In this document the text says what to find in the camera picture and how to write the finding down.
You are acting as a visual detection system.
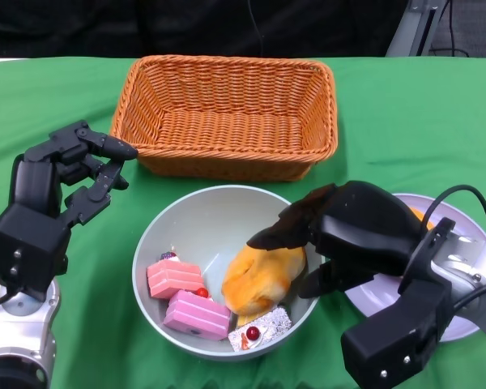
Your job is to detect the lavender plate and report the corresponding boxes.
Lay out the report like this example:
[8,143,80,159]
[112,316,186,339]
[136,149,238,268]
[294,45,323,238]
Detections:
[343,193,486,344]
[424,184,486,309]

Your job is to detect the thin black hanging cable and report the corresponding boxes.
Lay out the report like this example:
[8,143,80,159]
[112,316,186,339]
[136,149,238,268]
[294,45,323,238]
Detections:
[246,0,267,57]

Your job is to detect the white chocolate cake slice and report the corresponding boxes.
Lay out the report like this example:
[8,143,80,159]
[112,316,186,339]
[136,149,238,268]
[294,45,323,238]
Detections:
[228,306,293,353]

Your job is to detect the black backdrop curtain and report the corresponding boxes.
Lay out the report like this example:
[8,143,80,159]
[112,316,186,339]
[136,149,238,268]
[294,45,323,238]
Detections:
[0,0,412,60]

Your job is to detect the green tablecloth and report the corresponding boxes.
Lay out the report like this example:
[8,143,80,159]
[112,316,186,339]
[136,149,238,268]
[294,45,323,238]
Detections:
[0,56,486,389]

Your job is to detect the salmon pink cake slice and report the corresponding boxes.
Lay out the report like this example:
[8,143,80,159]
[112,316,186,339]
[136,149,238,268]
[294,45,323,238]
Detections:
[147,250,206,301]

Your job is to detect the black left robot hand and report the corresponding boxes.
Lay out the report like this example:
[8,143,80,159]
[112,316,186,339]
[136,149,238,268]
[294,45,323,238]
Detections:
[8,120,139,229]

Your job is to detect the grey metal stand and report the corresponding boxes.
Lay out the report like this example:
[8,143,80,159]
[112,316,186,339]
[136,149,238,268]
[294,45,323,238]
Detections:
[384,0,446,58]

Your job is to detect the black floor cable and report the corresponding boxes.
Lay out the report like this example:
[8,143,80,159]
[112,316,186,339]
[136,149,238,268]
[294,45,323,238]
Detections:
[428,0,471,58]

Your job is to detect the orange white striped bread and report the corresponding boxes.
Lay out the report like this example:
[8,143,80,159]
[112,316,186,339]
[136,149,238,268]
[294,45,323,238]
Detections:
[407,205,435,233]

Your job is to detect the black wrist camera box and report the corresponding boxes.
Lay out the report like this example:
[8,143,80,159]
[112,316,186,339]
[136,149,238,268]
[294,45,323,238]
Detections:
[0,202,72,301]
[340,279,450,388]

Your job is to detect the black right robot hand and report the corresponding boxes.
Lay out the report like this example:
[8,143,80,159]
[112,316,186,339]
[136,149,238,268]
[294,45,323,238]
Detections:
[246,181,430,300]

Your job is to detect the plain golden bread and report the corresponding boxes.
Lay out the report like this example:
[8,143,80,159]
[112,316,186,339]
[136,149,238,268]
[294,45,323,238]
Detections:
[221,242,308,317]

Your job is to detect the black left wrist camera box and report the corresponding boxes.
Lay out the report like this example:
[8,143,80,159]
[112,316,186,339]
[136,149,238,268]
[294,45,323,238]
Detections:
[0,202,72,301]

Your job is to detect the magenta pink cake slice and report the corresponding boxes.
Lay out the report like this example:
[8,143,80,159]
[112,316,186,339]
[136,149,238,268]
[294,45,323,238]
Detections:
[163,286,232,340]

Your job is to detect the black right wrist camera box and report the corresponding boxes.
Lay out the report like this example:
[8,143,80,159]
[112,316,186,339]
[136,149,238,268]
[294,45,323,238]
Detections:
[340,279,450,388]

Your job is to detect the orange wicker basket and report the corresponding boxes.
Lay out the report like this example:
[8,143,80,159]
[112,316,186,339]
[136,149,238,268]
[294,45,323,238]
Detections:
[109,55,340,182]

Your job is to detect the grey-green bowl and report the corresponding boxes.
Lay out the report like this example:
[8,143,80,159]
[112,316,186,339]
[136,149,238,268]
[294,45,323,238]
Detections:
[131,185,327,361]

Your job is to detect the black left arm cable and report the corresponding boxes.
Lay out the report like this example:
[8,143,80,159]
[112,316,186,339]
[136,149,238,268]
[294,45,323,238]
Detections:
[0,285,25,311]

